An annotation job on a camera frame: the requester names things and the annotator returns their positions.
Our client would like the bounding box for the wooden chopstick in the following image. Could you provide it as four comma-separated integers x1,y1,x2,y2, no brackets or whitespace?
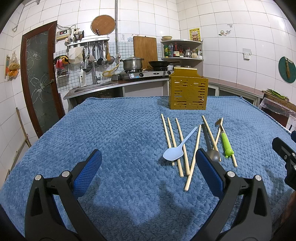
176,118,190,176
184,125,201,191
202,116,238,167
215,118,223,144
161,114,175,166
167,118,184,177

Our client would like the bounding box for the grey metal spoon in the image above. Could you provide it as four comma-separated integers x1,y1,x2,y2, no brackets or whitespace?
202,123,220,162

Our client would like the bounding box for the light blue plastic spoon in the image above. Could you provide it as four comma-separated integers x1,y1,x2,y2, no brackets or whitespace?
163,126,198,162

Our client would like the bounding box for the blue fleece table cloth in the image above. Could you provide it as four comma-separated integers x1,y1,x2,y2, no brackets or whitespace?
1,96,295,240

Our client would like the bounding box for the yellow perforated utensil holder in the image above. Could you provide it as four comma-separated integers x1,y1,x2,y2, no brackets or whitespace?
169,67,209,110

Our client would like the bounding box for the brown glass door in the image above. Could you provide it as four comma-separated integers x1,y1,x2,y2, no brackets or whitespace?
21,21,65,137

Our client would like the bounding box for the corner shelf with bottles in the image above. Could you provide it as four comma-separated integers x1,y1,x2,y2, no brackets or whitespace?
159,36,204,73

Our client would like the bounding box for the black wok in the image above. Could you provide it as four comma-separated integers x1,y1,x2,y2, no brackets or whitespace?
149,61,180,69

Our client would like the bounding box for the gas stove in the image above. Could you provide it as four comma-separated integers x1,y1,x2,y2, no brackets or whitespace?
118,70,174,81

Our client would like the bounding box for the steel sink faucet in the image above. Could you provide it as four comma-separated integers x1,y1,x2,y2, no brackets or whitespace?
87,54,99,84

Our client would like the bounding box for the wooden cutting board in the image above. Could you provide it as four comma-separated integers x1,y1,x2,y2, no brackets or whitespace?
133,36,158,69

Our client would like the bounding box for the hanging utensil rack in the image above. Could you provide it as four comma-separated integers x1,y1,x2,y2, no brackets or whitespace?
67,36,115,72

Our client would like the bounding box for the steel cooking pot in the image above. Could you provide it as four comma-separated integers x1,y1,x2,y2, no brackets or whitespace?
120,56,144,72

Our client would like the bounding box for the round woven tray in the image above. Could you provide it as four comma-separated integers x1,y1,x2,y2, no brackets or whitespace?
91,15,115,36

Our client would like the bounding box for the green round wall board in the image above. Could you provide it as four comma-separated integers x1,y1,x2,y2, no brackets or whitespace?
278,56,296,83

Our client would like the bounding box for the white wall socket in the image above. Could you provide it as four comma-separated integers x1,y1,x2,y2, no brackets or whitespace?
242,48,252,61

